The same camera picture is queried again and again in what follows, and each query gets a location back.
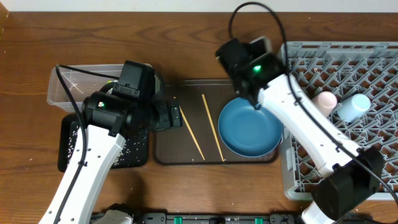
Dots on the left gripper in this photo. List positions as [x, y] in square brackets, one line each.
[168, 118]

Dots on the dark blue plate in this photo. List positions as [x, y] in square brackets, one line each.
[249, 132]

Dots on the pile of white rice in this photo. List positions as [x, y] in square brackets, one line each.
[72, 142]

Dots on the pink cup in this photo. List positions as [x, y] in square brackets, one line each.
[325, 102]

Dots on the light blue cup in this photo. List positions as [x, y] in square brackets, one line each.
[354, 107]

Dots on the grey dishwasher rack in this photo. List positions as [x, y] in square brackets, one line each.
[345, 69]

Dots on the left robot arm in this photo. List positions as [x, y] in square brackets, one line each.
[105, 123]

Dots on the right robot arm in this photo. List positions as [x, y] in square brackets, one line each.
[350, 174]

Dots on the left wooden chopstick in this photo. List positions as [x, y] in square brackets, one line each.
[191, 133]

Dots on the wooden chopstick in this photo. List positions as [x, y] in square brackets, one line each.
[191, 133]
[212, 127]

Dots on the dark brown serving tray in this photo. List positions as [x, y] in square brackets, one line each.
[176, 146]

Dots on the right wooden chopstick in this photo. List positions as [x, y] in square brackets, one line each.
[212, 127]

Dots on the black plastic tray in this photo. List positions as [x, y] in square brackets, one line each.
[133, 154]

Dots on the clear plastic bin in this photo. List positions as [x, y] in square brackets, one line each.
[79, 84]

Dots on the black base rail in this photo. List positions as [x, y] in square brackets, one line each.
[191, 218]

